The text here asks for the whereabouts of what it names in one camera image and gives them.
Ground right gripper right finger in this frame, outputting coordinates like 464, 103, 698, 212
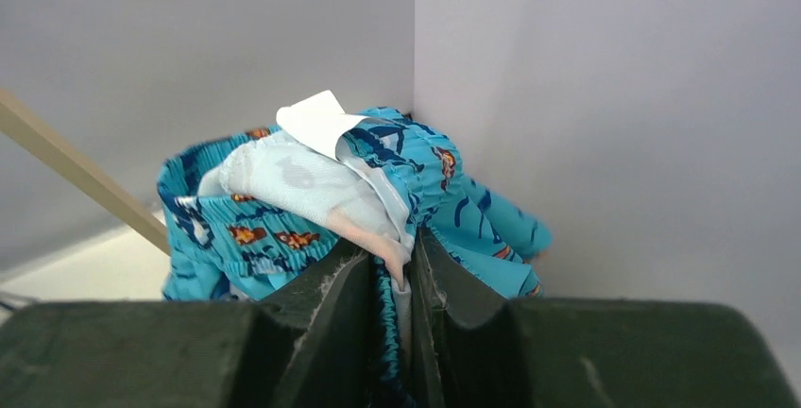
410, 229, 798, 407

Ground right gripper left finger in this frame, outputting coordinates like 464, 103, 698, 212
1, 243, 370, 407

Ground light blue shark shorts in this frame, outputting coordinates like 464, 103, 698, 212
157, 92, 553, 407

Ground wooden clothes rack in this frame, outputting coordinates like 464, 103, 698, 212
1, 89, 170, 255

